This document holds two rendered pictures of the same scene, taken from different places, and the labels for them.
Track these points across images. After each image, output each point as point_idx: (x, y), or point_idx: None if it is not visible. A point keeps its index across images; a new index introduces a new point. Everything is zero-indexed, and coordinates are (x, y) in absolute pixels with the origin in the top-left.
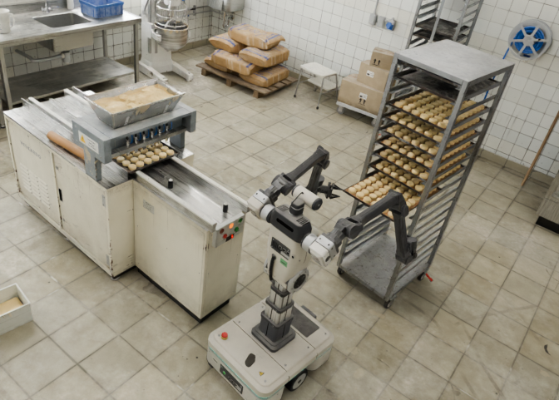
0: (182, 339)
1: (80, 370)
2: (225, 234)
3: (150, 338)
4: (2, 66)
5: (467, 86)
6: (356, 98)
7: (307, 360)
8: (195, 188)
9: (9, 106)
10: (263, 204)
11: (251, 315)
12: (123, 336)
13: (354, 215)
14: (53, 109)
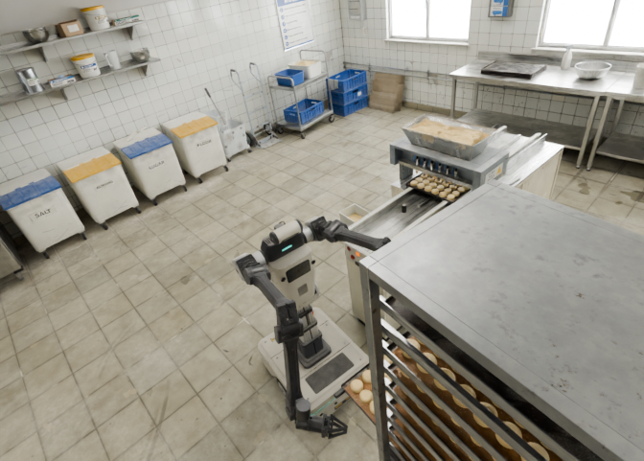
0: (341, 311)
1: (318, 263)
2: (352, 256)
3: (343, 292)
4: (602, 114)
5: (359, 269)
6: None
7: (281, 379)
8: (407, 225)
9: (591, 152)
10: (307, 223)
11: (333, 334)
12: (345, 278)
13: (264, 273)
14: (505, 141)
